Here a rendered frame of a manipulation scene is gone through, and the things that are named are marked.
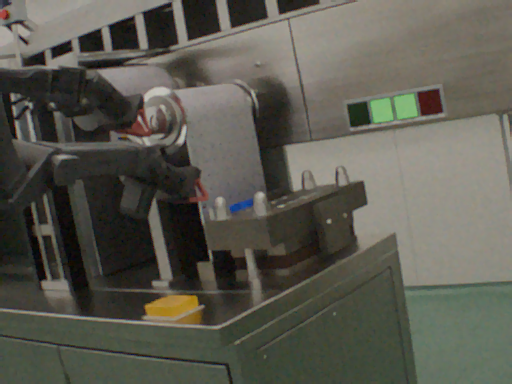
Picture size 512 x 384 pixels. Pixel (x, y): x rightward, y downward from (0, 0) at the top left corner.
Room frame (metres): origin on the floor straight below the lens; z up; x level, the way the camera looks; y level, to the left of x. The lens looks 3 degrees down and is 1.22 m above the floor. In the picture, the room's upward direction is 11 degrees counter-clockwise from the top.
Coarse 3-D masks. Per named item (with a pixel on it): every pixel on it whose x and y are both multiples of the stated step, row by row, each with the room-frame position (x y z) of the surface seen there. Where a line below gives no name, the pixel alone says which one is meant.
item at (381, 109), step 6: (372, 102) 1.61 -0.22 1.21; (378, 102) 1.60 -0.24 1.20; (384, 102) 1.59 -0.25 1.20; (390, 102) 1.58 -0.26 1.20; (372, 108) 1.61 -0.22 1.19; (378, 108) 1.60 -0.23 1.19; (384, 108) 1.59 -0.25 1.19; (390, 108) 1.58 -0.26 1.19; (378, 114) 1.60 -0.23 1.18; (384, 114) 1.59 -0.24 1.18; (390, 114) 1.58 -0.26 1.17; (378, 120) 1.60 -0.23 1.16; (384, 120) 1.59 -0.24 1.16
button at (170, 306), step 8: (168, 296) 1.29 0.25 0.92; (176, 296) 1.28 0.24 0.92; (184, 296) 1.27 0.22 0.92; (192, 296) 1.26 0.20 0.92; (152, 304) 1.25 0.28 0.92; (160, 304) 1.24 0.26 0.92; (168, 304) 1.23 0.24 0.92; (176, 304) 1.22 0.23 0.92; (184, 304) 1.24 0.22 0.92; (192, 304) 1.26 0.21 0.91; (152, 312) 1.24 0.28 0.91; (160, 312) 1.23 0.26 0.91; (168, 312) 1.22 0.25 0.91; (176, 312) 1.22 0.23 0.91; (184, 312) 1.24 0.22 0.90
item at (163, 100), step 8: (152, 96) 1.54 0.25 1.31; (160, 96) 1.53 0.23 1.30; (144, 104) 1.56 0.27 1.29; (152, 104) 1.54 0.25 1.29; (160, 104) 1.53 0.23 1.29; (168, 104) 1.51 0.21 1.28; (176, 112) 1.50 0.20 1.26; (176, 120) 1.51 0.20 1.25; (144, 128) 1.56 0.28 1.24; (176, 128) 1.51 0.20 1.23; (168, 136) 1.53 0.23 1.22; (176, 136) 1.51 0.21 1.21; (160, 144) 1.54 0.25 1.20; (168, 144) 1.53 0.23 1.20
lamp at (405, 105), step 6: (396, 96) 1.57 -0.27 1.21; (402, 96) 1.56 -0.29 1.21; (408, 96) 1.55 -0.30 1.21; (396, 102) 1.57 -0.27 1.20; (402, 102) 1.56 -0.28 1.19; (408, 102) 1.55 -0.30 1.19; (414, 102) 1.55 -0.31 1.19; (396, 108) 1.57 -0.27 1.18; (402, 108) 1.56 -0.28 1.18; (408, 108) 1.56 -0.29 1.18; (414, 108) 1.55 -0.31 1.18; (402, 114) 1.57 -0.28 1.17; (408, 114) 1.56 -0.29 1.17; (414, 114) 1.55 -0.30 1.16
